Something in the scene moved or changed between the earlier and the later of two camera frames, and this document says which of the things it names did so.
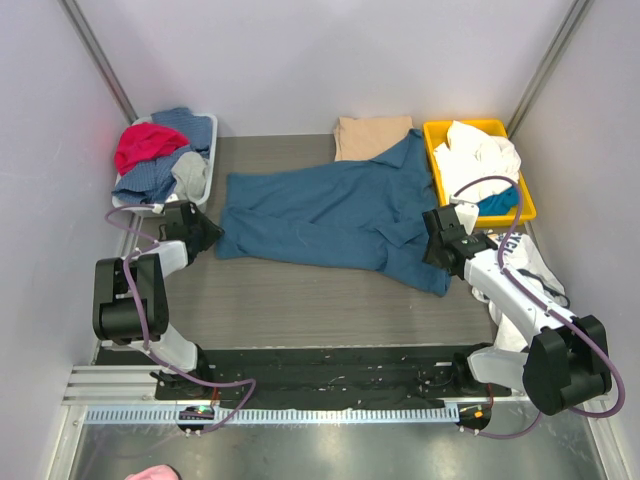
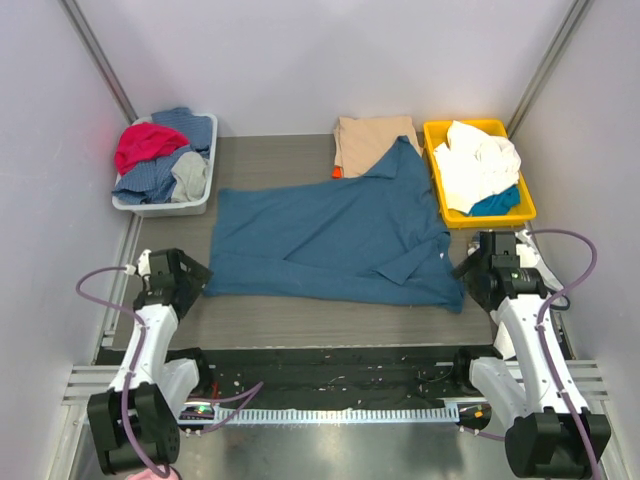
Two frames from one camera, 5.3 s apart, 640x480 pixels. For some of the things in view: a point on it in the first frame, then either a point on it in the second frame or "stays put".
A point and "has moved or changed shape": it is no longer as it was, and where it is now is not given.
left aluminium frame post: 73,12 stays put
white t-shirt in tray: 468,155 stays put
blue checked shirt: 150,182 stays put
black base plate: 333,378 stays put
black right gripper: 435,240 → 473,265
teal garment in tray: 499,204 stays put
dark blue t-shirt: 377,215 has moved or changed shape
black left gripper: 201,232 → 192,276
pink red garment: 142,142 stays put
